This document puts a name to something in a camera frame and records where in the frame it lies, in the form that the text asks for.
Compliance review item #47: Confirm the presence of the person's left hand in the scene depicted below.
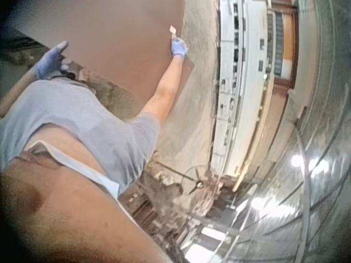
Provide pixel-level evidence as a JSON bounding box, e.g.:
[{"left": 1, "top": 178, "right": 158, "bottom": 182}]
[{"left": 35, "top": 40, "right": 69, "bottom": 81}]

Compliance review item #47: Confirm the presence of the person's right hand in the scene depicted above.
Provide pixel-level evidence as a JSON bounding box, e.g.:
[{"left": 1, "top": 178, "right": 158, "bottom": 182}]
[{"left": 171, "top": 37, "right": 189, "bottom": 59}]

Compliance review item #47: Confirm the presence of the large brown board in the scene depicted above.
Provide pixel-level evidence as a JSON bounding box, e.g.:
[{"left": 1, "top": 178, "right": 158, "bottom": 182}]
[{"left": 10, "top": 0, "right": 196, "bottom": 121}]

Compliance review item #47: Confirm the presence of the white shelving unit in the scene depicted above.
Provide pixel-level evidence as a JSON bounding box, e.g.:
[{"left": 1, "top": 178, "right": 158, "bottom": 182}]
[{"left": 210, "top": 0, "right": 301, "bottom": 184}]

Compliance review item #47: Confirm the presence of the heap of workshop clutter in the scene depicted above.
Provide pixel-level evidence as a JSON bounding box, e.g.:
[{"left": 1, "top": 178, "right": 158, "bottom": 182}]
[{"left": 120, "top": 169, "right": 239, "bottom": 263}]

